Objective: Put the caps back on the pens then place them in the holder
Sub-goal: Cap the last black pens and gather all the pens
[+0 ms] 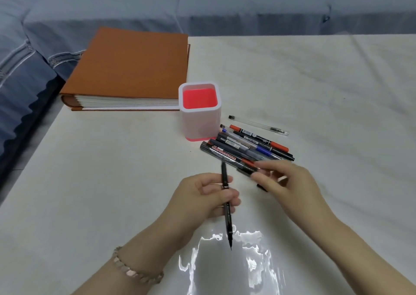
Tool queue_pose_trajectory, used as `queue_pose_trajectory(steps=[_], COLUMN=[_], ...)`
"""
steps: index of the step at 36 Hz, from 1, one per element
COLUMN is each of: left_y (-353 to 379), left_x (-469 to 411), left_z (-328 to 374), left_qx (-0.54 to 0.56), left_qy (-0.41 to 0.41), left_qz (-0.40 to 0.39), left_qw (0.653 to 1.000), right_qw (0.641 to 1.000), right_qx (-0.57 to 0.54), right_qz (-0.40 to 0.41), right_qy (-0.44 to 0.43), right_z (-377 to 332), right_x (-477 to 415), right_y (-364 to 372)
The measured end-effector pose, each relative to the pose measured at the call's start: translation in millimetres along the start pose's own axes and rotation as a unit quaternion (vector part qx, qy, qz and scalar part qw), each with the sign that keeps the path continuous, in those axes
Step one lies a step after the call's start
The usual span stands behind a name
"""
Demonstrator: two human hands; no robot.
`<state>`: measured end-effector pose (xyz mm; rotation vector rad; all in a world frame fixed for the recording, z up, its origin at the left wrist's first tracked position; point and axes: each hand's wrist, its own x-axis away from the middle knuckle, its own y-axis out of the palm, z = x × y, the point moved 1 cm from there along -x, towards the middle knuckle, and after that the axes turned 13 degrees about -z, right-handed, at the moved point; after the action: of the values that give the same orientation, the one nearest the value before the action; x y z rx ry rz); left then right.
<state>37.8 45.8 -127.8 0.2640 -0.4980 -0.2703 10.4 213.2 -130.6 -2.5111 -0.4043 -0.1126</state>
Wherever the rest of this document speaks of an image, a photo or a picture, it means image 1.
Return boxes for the blue grey sofa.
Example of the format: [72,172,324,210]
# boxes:
[0,0,416,182]

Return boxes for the silver grey barrel pen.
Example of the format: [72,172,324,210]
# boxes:
[217,133,257,152]

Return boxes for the pale bead bracelet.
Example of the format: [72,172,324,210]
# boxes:
[113,246,164,285]

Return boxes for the orange cover binder album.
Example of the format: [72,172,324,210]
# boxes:
[59,26,191,112]

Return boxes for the person's right hand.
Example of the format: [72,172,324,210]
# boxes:
[250,159,340,241]

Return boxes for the white table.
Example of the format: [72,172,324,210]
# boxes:
[0,34,416,295]

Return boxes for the red black marker pen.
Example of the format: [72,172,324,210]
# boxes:
[229,124,290,153]

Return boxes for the dark barrel gel pen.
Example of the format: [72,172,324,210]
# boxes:
[208,139,260,163]

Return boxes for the person's right forearm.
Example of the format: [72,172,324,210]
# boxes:
[310,215,416,295]

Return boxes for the black whiteboard marker pen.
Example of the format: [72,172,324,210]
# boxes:
[200,141,260,177]

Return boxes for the thin black ballpoint pen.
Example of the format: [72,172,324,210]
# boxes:
[221,161,234,251]

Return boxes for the person's left hand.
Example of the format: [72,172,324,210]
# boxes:
[117,173,242,273]

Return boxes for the clear barrel gel pen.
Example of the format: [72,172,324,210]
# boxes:
[228,115,289,136]

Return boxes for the red white pen holder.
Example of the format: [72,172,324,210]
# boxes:
[178,82,223,142]

